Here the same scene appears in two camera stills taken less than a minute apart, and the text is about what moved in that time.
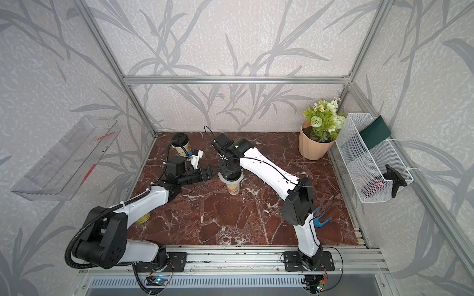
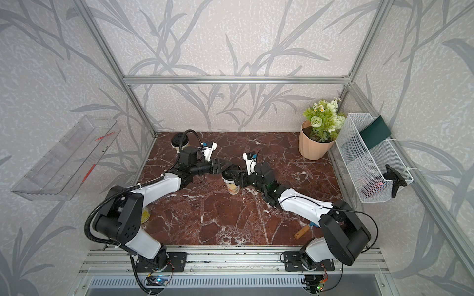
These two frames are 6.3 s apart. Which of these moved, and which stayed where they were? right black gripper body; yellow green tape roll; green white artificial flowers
Moved: right black gripper body
Stayed: yellow green tape roll; green white artificial flowers
